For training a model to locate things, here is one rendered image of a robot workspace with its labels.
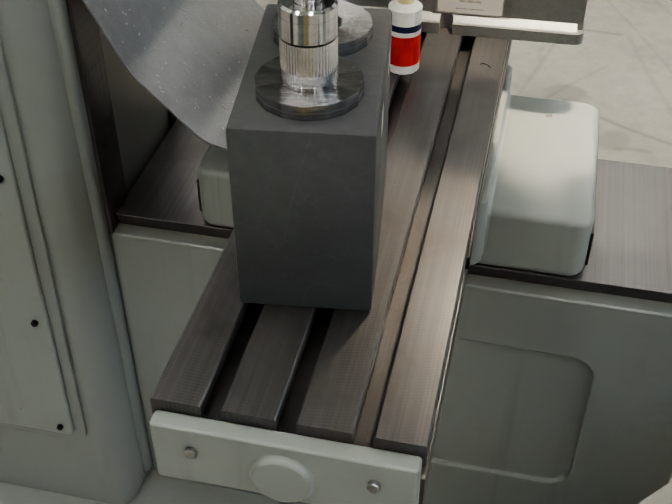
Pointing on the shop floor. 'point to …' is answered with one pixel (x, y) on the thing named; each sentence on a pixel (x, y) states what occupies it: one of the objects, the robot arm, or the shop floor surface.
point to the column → (68, 253)
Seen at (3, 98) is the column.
